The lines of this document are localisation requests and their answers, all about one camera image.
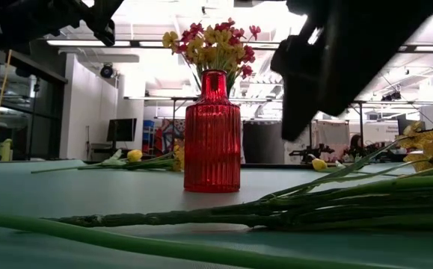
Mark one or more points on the long ceiling light strip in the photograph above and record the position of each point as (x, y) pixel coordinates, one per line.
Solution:
(89, 43)

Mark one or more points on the yellow artificial tulip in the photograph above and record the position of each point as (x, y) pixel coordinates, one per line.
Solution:
(319, 164)
(134, 155)

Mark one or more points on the white floral cloth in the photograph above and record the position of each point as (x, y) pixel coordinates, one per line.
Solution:
(332, 134)

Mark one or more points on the blue storage bins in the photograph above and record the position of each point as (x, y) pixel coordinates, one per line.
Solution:
(149, 129)

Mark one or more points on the yellow-green container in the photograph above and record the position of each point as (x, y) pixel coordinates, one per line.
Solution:
(5, 151)

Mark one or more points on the red ribbed glass vase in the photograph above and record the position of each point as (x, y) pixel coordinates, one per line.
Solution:
(212, 149)

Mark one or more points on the black metal workstation frame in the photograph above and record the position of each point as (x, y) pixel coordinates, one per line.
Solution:
(361, 130)

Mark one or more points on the black computer monitor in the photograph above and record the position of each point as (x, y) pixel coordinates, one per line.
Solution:
(405, 125)
(122, 129)

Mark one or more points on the person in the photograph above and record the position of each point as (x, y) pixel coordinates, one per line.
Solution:
(355, 142)

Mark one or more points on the black ceiling camera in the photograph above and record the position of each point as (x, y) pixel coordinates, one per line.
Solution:
(106, 71)

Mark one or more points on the colourful patterned cloth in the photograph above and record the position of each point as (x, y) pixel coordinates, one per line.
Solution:
(167, 130)

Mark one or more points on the black divider panel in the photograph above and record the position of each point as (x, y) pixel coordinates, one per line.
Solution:
(263, 145)

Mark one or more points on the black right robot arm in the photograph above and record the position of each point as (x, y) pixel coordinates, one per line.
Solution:
(395, 22)

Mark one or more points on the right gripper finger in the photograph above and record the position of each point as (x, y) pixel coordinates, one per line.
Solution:
(334, 99)
(294, 112)

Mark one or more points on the grey office desk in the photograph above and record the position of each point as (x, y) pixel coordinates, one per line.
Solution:
(104, 147)

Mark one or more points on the yellow pole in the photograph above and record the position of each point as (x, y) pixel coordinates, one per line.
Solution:
(0, 101)

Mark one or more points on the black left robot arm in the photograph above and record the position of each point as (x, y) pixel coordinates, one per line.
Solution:
(21, 22)

